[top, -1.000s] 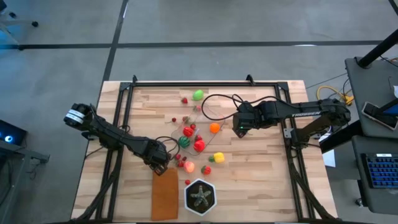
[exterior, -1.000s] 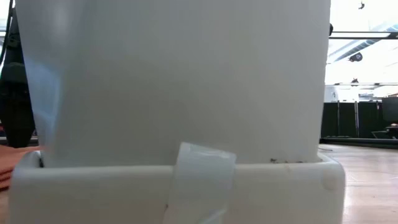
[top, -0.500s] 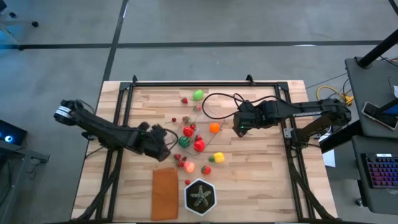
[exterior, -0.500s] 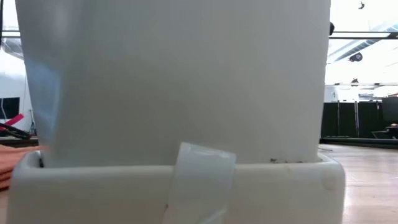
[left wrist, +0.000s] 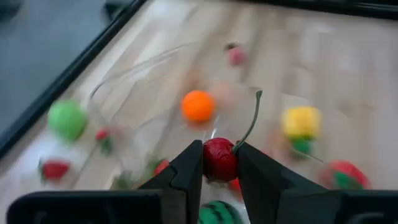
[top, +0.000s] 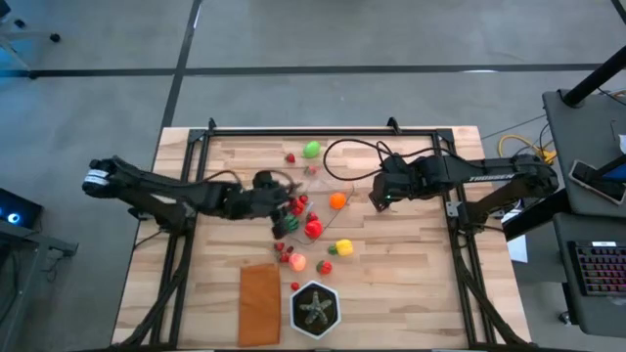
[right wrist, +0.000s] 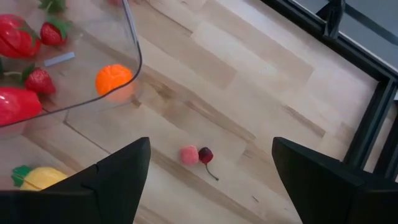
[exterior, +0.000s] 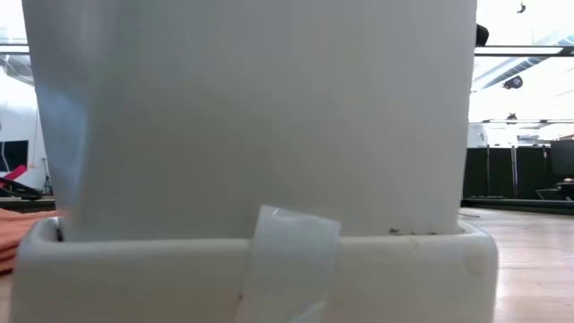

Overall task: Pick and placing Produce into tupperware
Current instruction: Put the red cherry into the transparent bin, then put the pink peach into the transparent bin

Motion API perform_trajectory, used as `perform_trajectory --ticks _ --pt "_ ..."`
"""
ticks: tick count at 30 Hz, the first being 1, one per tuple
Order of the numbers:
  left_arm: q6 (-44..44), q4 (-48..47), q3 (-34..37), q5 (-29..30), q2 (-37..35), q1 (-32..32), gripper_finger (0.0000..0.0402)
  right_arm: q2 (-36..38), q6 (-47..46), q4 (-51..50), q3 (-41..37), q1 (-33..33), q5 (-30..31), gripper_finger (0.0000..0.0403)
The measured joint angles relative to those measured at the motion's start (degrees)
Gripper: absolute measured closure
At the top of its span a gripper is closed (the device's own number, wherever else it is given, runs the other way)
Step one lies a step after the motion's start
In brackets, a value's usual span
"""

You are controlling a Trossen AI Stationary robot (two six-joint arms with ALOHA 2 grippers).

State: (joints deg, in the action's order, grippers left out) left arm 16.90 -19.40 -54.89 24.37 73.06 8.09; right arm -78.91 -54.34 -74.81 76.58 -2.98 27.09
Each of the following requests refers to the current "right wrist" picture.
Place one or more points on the red toy tomato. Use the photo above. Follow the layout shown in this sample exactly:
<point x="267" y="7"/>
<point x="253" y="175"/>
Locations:
<point x="15" y="105"/>

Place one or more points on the pale blue sticker strip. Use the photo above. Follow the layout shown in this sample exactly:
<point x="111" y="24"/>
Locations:
<point x="59" y="59"/>

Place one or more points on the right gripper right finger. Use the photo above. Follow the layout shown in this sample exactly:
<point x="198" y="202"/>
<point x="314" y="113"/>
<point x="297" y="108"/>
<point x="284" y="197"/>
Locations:
<point x="335" y="196"/>

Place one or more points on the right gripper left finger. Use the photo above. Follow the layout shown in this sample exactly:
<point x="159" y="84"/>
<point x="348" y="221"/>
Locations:
<point x="77" y="199"/>

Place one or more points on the yellow toy bell pepper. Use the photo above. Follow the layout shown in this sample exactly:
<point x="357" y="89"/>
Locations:
<point x="40" y="179"/>

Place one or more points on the dark red toy cherry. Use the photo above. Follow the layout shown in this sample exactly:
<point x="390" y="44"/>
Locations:
<point x="206" y="155"/>

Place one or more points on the small pink toy ball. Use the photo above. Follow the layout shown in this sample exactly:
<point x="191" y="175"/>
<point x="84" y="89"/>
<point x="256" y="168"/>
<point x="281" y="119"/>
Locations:
<point x="189" y="155"/>

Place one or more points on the orange toy mandarin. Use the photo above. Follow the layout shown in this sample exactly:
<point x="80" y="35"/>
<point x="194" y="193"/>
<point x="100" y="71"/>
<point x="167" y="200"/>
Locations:
<point x="112" y="79"/>

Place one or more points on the red toy bell pepper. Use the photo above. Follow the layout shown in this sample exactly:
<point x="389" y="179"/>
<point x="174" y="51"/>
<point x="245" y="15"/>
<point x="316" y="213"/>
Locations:
<point x="15" y="37"/>

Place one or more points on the clear plastic tupperware container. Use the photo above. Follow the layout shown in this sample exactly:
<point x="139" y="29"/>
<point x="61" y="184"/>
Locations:
<point x="93" y="37"/>

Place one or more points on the black frame bracket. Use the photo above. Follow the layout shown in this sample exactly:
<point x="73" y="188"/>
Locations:
<point x="332" y="17"/>

